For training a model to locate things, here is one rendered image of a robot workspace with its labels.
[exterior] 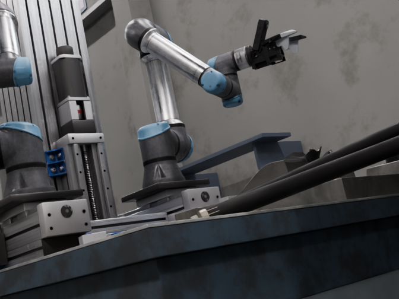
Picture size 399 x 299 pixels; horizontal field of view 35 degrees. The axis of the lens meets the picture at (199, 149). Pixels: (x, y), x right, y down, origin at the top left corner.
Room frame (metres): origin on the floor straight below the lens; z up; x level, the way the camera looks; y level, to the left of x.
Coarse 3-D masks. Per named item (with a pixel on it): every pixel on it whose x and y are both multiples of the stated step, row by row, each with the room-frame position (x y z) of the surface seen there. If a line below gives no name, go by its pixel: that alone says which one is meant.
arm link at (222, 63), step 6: (228, 54) 2.12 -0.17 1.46; (210, 60) 2.15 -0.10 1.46; (216, 60) 2.13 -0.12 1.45; (222, 60) 2.12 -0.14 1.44; (228, 60) 2.11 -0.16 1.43; (234, 60) 2.11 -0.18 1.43; (210, 66) 2.14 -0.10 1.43; (216, 66) 2.13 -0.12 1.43; (222, 66) 2.12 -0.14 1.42; (228, 66) 2.12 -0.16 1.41; (234, 66) 2.12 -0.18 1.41; (222, 72) 2.12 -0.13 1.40; (228, 72) 2.12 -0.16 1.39; (234, 72) 2.13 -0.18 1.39
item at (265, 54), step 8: (264, 40) 2.06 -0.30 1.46; (248, 48) 2.09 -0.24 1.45; (264, 48) 2.06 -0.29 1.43; (272, 48) 2.06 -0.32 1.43; (280, 48) 2.09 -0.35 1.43; (248, 56) 2.09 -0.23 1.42; (256, 56) 2.10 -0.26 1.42; (264, 56) 2.09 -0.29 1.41; (272, 56) 2.06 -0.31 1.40; (280, 56) 2.06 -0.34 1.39; (256, 64) 2.13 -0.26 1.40; (264, 64) 2.11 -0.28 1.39; (272, 64) 2.12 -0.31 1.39
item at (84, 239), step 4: (100, 232) 1.26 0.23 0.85; (104, 232) 1.26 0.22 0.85; (80, 236) 1.26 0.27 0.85; (84, 236) 1.25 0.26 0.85; (88, 236) 1.25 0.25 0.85; (92, 236) 1.25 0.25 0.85; (96, 236) 1.26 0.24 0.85; (100, 236) 1.26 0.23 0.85; (104, 236) 1.26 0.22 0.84; (80, 240) 1.26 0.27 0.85; (84, 240) 1.25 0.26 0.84; (88, 240) 1.25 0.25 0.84; (92, 240) 1.25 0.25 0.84; (80, 244) 1.27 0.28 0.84
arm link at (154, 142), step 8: (144, 128) 2.09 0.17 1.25; (152, 128) 2.08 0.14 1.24; (160, 128) 2.09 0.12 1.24; (168, 128) 2.11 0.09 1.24; (144, 136) 2.09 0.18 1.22; (152, 136) 2.08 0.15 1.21; (160, 136) 2.08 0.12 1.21; (168, 136) 2.10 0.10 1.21; (176, 136) 2.17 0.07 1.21; (144, 144) 2.09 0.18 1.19; (152, 144) 2.08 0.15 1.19; (160, 144) 2.08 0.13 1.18; (168, 144) 2.10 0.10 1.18; (176, 144) 2.16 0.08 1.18; (144, 152) 2.10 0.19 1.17; (152, 152) 2.08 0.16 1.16; (160, 152) 2.08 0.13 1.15; (168, 152) 2.09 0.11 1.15; (176, 152) 2.18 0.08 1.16; (144, 160) 2.10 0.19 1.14
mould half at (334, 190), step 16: (288, 160) 1.34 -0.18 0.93; (304, 160) 1.38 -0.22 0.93; (256, 176) 1.39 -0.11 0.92; (272, 176) 1.36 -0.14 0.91; (352, 176) 1.50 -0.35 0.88; (368, 176) 1.32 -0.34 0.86; (384, 176) 1.36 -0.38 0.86; (240, 192) 1.42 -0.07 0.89; (304, 192) 1.31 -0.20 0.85; (320, 192) 1.28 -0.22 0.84; (336, 192) 1.25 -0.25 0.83; (352, 192) 1.26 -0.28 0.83; (368, 192) 1.30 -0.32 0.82; (384, 192) 1.35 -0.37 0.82; (272, 208) 1.37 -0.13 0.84
